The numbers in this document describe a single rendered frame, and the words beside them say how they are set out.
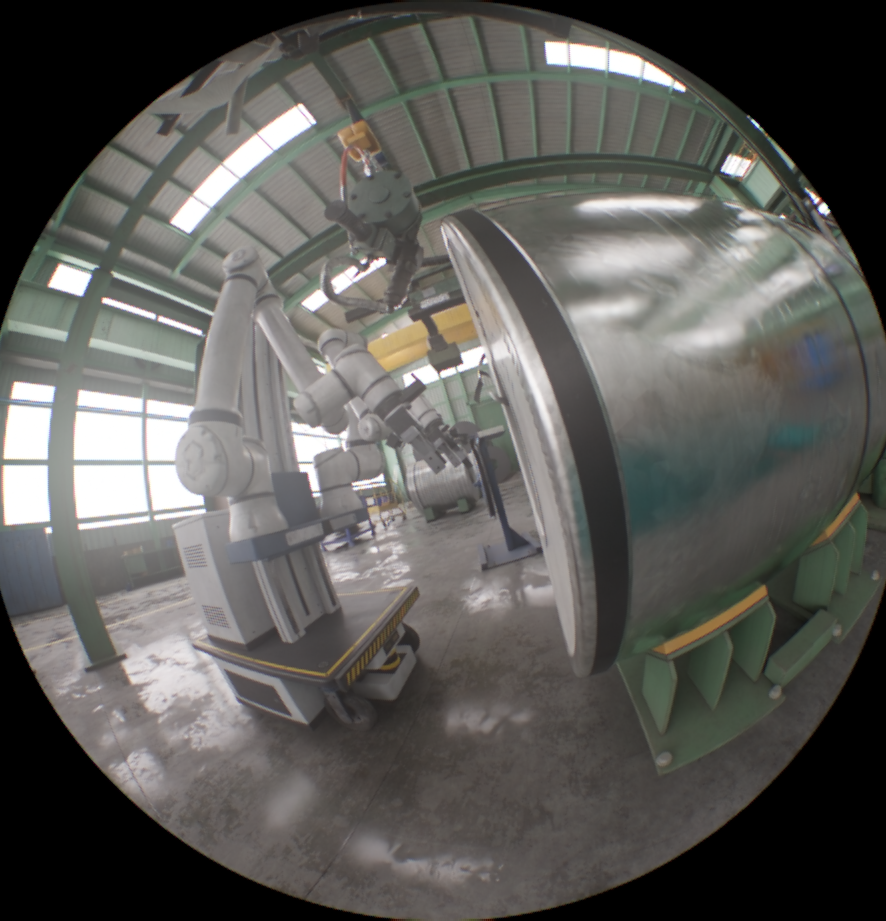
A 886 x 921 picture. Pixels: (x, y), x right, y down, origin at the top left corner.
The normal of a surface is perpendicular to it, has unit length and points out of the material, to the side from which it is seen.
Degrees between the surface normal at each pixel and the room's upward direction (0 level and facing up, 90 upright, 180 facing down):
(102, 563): 90
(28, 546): 90
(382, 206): 115
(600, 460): 95
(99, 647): 90
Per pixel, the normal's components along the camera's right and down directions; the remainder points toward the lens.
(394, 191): -0.11, 0.40
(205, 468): 0.29, 0.00
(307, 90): 0.40, 0.91
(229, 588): 0.94, -0.29
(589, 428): -0.23, 0.05
